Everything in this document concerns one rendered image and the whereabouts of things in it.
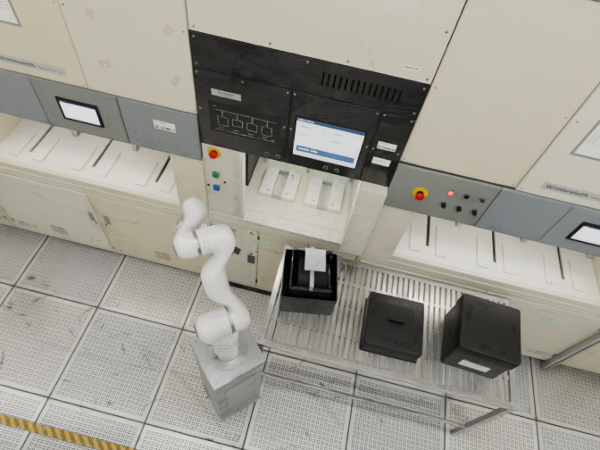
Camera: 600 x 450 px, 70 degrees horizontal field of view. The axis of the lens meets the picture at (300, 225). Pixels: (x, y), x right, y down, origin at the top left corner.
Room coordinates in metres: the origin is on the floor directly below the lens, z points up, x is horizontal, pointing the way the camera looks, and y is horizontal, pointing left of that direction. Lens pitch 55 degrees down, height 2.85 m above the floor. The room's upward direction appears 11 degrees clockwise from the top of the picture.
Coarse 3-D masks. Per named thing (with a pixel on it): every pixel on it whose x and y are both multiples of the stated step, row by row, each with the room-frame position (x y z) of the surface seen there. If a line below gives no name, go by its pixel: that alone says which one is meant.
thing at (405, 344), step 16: (368, 304) 1.01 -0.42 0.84; (384, 304) 1.01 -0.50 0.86; (400, 304) 1.03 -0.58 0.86; (416, 304) 1.05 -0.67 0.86; (368, 320) 0.91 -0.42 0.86; (384, 320) 0.93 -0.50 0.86; (400, 320) 0.93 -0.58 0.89; (416, 320) 0.96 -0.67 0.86; (368, 336) 0.83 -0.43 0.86; (384, 336) 0.85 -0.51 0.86; (400, 336) 0.86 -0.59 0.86; (416, 336) 0.88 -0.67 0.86; (384, 352) 0.79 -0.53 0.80; (400, 352) 0.79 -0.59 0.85; (416, 352) 0.80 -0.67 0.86
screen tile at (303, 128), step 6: (300, 126) 1.35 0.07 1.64; (306, 126) 1.35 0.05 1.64; (312, 126) 1.35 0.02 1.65; (306, 132) 1.35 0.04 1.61; (312, 132) 1.35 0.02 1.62; (318, 132) 1.34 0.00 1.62; (300, 138) 1.35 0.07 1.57; (306, 138) 1.35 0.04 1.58; (312, 138) 1.35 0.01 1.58; (324, 138) 1.34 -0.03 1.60; (306, 144) 1.35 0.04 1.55; (312, 144) 1.35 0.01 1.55; (318, 144) 1.34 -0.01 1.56; (324, 144) 1.34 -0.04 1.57
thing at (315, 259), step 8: (296, 248) 1.17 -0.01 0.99; (304, 248) 1.18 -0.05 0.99; (312, 248) 1.13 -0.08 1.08; (296, 256) 1.16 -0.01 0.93; (304, 256) 1.17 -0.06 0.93; (312, 256) 1.08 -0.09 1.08; (320, 256) 1.09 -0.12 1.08; (328, 256) 1.18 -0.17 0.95; (296, 264) 1.15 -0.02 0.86; (304, 264) 1.03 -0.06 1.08; (312, 264) 1.04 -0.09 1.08; (320, 264) 1.05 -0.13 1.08; (328, 264) 1.16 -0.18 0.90; (312, 272) 1.04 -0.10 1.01; (328, 272) 1.11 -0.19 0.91; (288, 280) 1.07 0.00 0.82; (312, 280) 0.99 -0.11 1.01; (328, 280) 1.06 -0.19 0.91; (288, 288) 1.00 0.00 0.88; (296, 288) 0.95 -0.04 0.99; (304, 288) 0.96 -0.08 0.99; (312, 288) 0.95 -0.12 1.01; (320, 288) 0.97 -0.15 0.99; (328, 288) 1.02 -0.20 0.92; (296, 296) 0.96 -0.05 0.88; (304, 296) 0.96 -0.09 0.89; (312, 296) 0.97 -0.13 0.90; (320, 296) 0.97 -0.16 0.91; (328, 296) 0.97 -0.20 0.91
